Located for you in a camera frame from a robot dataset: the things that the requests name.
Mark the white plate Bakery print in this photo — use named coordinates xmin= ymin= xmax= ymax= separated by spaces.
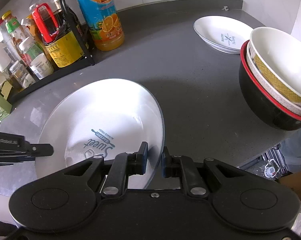
xmin=193 ymin=16 xmax=253 ymax=54

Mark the small white jar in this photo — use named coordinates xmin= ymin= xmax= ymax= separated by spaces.
xmin=30 ymin=53 xmax=54 ymax=80

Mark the black metal shelf rack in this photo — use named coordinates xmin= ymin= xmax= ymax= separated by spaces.
xmin=0 ymin=0 xmax=97 ymax=104

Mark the white plate Sweet print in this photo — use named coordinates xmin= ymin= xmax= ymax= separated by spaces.
xmin=35 ymin=79 xmax=165 ymax=189

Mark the orange juice bottle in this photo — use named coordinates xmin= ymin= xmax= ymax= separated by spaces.
xmin=77 ymin=0 xmax=125 ymax=51

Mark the red and black bowl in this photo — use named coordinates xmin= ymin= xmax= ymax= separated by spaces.
xmin=239 ymin=41 xmax=301 ymax=131

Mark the white ribbed bowl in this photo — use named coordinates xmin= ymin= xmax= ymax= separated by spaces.
xmin=246 ymin=43 xmax=301 ymax=116

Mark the white bowl yellow pattern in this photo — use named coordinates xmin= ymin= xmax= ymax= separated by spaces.
xmin=250 ymin=27 xmax=301 ymax=103

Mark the soy sauce bottle yellow label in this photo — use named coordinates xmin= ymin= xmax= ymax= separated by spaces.
xmin=29 ymin=0 xmax=84 ymax=68

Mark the sauce bottle green label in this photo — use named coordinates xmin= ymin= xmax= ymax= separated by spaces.
xmin=1 ymin=10 xmax=37 ymax=65

